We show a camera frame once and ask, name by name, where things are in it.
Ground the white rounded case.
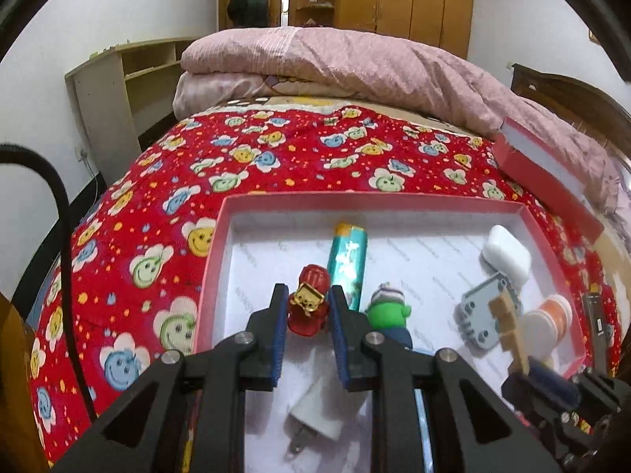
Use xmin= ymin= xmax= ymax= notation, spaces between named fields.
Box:
xmin=480 ymin=225 xmax=532 ymax=287

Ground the orange white bottle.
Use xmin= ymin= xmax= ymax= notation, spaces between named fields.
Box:
xmin=517 ymin=294 xmax=573 ymax=370

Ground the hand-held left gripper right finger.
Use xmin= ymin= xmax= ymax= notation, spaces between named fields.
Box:
xmin=329 ymin=286 xmax=563 ymax=473

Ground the grey square plate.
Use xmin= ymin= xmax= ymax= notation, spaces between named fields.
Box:
xmin=461 ymin=273 xmax=523 ymax=353

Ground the teal tube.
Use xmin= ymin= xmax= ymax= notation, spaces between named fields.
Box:
xmin=328 ymin=223 xmax=370 ymax=312

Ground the black cable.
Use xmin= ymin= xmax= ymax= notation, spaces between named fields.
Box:
xmin=0 ymin=143 xmax=99 ymax=422

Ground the pink quilt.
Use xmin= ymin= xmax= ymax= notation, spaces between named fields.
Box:
xmin=172 ymin=27 xmax=627 ymax=212

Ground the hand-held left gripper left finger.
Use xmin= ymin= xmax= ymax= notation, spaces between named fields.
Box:
xmin=49 ymin=283 xmax=289 ymax=473

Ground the red smiley printed blanket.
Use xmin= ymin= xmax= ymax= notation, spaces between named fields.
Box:
xmin=27 ymin=106 xmax=631 ymax=469

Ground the white charger plug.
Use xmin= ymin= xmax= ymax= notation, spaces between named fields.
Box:
xmin=286 ymin=369 xmax=366 ymax=456

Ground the red figure toy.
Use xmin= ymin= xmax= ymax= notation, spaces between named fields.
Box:
xmin=287 ymin=264 xmax=330 ymax=338

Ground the beige cartoon bed sheet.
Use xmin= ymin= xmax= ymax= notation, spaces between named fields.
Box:
xmin=212 ymin=93 xmax=494 ymax=134

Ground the pink box lid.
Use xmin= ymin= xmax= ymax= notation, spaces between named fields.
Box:
xmin=493 ymin=118 xmax=605 ymax=242

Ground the wooden piece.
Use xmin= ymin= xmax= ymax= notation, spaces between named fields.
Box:
xmin=487 ymin=292 xmax=530 ymax=375

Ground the green figure toy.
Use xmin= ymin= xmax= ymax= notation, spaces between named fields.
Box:
xmin=365 ymin=282 xmax=415 ymax=353

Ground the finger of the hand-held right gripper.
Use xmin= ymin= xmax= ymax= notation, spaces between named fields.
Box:
xmin=500 ymin=372 xmax=548 ymax=419
xmin=526 ymin=359 xmax=581 ymax=407

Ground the brown wooden furniture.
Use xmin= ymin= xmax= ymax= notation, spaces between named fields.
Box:
xmin=0 ymin=293 xmax=50 ymax=473

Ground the pink cardboard box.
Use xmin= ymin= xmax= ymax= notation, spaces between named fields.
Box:
xmin=190 ymin=192 xmax=590 ymax=473

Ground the wooden wardrobe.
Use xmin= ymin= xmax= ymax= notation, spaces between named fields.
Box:
xmin=217 ymin=0 xmax=475 ymax=57

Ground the beige wooden shelf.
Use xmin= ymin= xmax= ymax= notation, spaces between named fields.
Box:
xmin=65 ymin=37 xmax=198 ymax=183

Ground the black smartphone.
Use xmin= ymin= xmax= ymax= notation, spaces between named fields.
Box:
xmin=581 ymin=292 xmax=609 ymax=372

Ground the dark wooden headboard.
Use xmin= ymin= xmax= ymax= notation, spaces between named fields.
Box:
xmin=510 ymin=63 xmax=631 ymax=168

